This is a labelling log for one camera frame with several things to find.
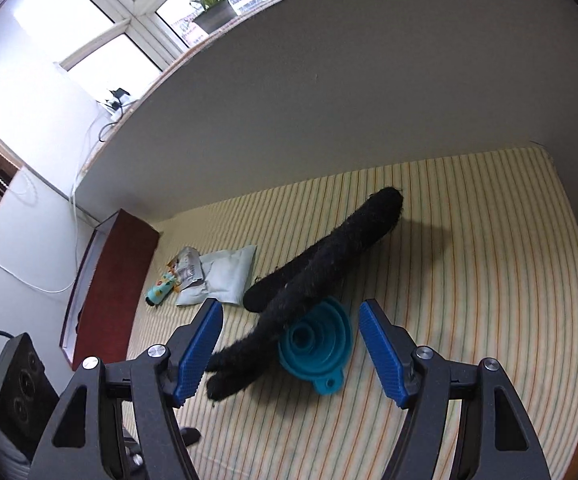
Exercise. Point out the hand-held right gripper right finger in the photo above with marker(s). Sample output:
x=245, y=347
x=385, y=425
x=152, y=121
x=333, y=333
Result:
x=384, y=355

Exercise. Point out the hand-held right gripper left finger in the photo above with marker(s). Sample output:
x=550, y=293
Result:
x=196, y=355

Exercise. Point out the black fuzzy sock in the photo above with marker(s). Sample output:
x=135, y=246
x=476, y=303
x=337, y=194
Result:
x=319, y=265

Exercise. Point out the red-brown box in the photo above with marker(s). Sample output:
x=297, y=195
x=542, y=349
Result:
x=114, y=270

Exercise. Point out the teal collapsible funnel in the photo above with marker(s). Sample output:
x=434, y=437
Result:
x=314, y=345

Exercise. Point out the small patterned bottle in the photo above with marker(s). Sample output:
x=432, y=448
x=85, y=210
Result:
x=159, y=290

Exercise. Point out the pale blue pillow packet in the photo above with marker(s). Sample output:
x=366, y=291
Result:
x=224, y=275

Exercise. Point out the snack packet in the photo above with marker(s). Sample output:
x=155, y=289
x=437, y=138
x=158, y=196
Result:
x=189, y=270

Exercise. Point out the striped tablecloth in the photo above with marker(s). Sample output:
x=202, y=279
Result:
x=469, y=260

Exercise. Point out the black charger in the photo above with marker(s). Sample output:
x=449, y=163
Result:
x=120, y=95

